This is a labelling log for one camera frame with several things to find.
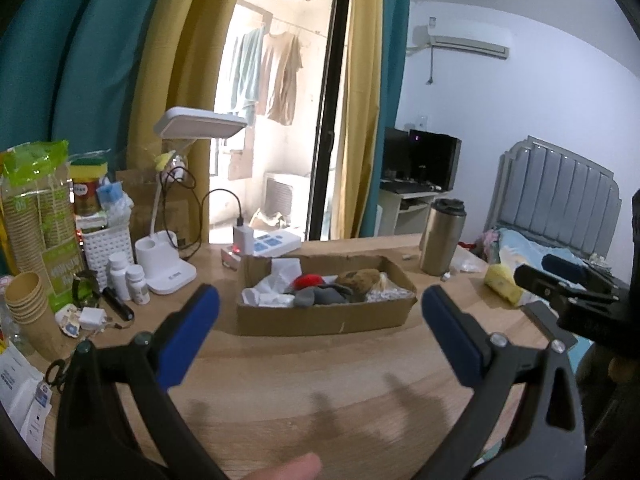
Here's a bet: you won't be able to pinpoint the large white pill bottle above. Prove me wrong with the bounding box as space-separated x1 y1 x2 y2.
109 252 135 302

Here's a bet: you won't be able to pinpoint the plush toy in plastic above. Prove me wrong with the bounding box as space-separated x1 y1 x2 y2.
155 147 193 183

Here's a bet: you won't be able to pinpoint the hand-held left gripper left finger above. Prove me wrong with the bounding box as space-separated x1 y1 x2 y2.
54 283 236 480

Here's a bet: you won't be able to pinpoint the stack of brown paper cups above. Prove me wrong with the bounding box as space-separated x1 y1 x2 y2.
4 271 56 356

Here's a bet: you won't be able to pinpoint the small white pill bottle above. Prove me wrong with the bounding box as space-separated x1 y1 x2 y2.
126 266 151 306

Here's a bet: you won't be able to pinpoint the brown cardboard box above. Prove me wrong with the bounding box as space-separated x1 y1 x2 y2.
235 254 418 337

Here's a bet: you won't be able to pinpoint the yellow green sponge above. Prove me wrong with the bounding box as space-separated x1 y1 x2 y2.
69 157 108 181

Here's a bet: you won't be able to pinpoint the steel tumbler with black lid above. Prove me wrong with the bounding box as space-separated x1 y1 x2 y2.
419 198 467 276

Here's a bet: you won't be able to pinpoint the hanging beige shirt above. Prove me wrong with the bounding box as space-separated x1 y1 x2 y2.
256 31 304 127

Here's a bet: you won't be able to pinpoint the person's left hand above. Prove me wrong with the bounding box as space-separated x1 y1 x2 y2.
240 452 323 480

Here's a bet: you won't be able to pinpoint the black computer monitor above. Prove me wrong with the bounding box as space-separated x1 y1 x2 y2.
382 127 412 181

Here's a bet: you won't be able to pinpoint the white balcony appliance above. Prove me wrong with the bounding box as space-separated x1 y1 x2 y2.
262 172 311 226

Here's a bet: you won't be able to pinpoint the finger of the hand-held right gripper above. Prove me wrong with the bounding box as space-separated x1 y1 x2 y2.
542 254 618 286
514 265 622 307

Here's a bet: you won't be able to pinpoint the white air conditioner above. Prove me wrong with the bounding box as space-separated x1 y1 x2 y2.
427 25 511 60

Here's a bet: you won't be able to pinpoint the black sliding door frame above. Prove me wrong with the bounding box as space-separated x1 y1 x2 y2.
305 0 356 241

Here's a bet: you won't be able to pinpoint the white desk lamp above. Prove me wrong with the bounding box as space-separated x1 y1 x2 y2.
134 106 248 296

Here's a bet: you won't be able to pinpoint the hanging blue towel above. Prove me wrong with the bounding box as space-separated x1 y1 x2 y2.
227 27 266 126

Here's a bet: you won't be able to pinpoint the white perforated basket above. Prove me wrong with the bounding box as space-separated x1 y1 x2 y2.
80 222 137 293

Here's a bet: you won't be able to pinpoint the yellow sponge pack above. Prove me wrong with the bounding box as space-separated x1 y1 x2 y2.
484 264 531 306

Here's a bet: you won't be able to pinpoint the yellow curtain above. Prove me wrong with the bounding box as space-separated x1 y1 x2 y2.
342 0 398 238
127 0 251 243

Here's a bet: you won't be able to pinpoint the glass jar with red label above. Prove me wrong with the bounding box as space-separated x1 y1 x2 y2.
72 177 101 217

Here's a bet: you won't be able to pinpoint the blue face mask pack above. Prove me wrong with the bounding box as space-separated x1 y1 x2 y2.
96 180 135 222

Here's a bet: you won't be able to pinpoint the grey padded headboard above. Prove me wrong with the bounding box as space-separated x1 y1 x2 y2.
484 135 621 271

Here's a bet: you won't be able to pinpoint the person's right forearm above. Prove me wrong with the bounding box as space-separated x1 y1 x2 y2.
575 345 640 480

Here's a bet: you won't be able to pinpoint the teal curtain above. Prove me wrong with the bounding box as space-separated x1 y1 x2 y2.
0 0 176 171
360 0 412 238

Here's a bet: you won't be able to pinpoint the white cube charger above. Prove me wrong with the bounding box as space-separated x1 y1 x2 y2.
80 306 107 331

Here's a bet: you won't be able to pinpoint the black charger cable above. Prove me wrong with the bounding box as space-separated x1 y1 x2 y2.
162 167 246 253

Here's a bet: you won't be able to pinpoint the clear plastic bag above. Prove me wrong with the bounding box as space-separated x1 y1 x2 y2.
450 250 488 273

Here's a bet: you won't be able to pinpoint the printed blue blanket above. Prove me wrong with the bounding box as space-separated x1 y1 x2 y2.
480 227 551 267

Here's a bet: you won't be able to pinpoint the black flashlight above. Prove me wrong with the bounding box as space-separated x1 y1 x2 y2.
102 287 135 321

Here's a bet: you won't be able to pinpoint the grey sock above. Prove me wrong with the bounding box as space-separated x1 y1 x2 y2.
292 284 366 307

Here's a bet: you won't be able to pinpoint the brown cardboard carton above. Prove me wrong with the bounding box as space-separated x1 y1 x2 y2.
116 167 201 256

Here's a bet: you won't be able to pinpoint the black strap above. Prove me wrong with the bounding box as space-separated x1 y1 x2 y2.
72 270 101 306

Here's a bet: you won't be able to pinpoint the green paper cup pack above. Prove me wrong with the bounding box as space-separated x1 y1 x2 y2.
0 140 88 316

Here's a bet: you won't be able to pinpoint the white ribbed tissue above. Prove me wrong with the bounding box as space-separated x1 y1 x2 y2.
270 258 303 288
243 280 296 308

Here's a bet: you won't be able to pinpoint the white paper packet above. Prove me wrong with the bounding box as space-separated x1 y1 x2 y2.
0 345 53 456

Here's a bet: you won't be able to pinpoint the white computer stand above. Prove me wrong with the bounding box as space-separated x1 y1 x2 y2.
375 182 441 237

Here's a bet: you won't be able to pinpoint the white power strip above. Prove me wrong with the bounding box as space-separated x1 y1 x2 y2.
252 230 302 256

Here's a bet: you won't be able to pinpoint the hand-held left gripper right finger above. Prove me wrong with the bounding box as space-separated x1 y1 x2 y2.
421 285 587 480

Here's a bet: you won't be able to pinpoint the black scissors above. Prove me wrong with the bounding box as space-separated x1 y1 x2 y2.
45 358 68 393

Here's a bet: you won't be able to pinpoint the white phone charger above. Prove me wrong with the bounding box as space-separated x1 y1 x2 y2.
232 225 256 256

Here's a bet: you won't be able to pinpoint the cardboard sheet on balcony wall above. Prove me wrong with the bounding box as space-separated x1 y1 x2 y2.
227 149 251 181

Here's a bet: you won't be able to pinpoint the brown plush toy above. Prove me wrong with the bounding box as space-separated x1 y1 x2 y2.
336 268 383 293

